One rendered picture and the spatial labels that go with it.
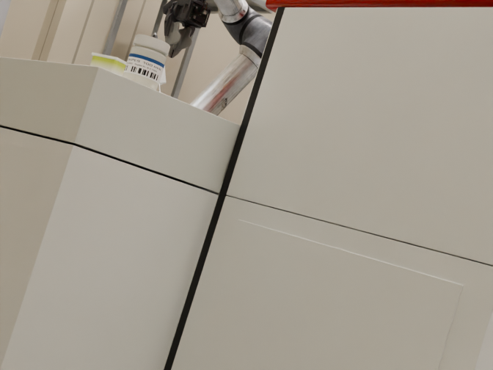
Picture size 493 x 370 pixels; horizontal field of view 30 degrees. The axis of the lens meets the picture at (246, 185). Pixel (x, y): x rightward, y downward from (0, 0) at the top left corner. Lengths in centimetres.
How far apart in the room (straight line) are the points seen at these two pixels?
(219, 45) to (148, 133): 436
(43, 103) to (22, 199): 19
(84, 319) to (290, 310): 39
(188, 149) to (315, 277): 39
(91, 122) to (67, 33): 365
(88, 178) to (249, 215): 32
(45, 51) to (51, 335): 372
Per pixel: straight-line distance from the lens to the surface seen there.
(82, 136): 169
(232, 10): 285
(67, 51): 533
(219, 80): 280
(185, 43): 246
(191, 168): 182
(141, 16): 581
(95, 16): 540
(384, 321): 149
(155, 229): 180
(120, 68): 200
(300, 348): 160
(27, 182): 179
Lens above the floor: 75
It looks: 3 degrees up
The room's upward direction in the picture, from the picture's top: 17 degrees clockwise
